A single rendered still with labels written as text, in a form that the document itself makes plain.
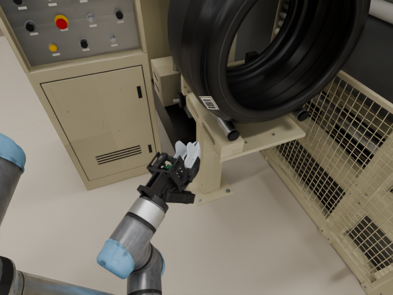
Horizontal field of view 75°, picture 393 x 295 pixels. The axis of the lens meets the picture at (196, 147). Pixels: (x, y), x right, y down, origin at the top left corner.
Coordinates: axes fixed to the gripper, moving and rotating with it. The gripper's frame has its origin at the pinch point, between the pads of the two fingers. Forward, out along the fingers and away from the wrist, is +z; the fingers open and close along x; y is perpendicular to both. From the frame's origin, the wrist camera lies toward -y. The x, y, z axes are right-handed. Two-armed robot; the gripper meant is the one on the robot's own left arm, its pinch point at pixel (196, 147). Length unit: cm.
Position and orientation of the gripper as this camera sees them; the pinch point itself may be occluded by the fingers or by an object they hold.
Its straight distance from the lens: 69.8
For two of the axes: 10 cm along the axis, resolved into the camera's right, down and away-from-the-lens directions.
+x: -8.1, -1.1, 5.7
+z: 4.6, -7.2, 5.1
